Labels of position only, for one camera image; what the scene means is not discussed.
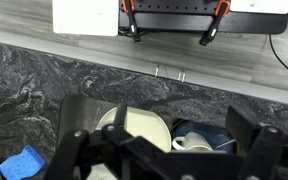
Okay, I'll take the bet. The cream white dinner plate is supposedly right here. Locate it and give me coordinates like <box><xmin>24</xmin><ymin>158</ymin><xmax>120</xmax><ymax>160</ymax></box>
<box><xmin>95</xmin><ymin>106</ymin><xmax>172</xmax><ymax>154</ymax></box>

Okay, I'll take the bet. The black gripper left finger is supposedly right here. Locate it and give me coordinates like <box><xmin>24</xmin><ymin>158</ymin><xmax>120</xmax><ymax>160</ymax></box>
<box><xmin>43</xmin><ymin>102</ymin><xmax>172</xmax><ymax>180</ymax></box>

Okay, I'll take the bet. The black cable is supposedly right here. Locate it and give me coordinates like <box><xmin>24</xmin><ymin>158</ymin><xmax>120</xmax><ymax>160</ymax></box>
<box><xmin>268</xmin><ymin>34</ymin><xmax>288</xmax><ymax>82</ymax></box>

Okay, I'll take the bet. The blue sponge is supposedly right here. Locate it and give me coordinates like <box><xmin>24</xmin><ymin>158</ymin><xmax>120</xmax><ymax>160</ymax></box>
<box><xmin>0</xmin><ymin>144</ymin><xmax>47</xmax><ymax>180</ymax></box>

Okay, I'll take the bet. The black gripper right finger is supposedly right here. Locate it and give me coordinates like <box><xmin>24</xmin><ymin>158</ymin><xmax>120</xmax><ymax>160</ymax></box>
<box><xmin>225</xmin><ymin>105</ymin><xmax>288</xmax><ymax>180</ymax></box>

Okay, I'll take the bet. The cream ceramic mug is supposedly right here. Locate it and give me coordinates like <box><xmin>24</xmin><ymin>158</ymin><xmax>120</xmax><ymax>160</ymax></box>
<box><xmin>171</xmin><ymin>131</ymin><xmax>215</xmax><ymax>153</ymax></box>

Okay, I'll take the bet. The stainless steel sink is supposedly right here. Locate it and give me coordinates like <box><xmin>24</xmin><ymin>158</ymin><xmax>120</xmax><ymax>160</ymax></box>
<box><xmin>57</xmin><ymin>94</ymin><xmax>245</xmax><ymax>180</ymax></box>

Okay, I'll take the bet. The white box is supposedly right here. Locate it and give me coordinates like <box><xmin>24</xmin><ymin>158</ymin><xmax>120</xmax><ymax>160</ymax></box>
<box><xmin>229</xmin><ymin>0</ymin><xmax>288</xmax><ymax>15</ymax></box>
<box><xmin>52</xmin><ymin>0</ymin><xmax>120</xmax><ymax>37</ymax></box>

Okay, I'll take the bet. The small dark blue plate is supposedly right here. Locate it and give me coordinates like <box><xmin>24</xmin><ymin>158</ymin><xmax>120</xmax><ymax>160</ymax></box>
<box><xmin>170</xmin><ymin>119</ymin><xmax>238</xmax><ymax>154</ymax></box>

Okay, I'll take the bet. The orange black clamp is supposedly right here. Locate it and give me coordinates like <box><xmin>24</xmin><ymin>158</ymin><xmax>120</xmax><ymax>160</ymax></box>
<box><xmin>121</xmin><ymin>0</ymin><xmax>142</xmax><ymax>43</ymax></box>
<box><xmin>198</xmin><ymin>0</ymin><xmax>232</xmax><ymax>47</ymax></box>

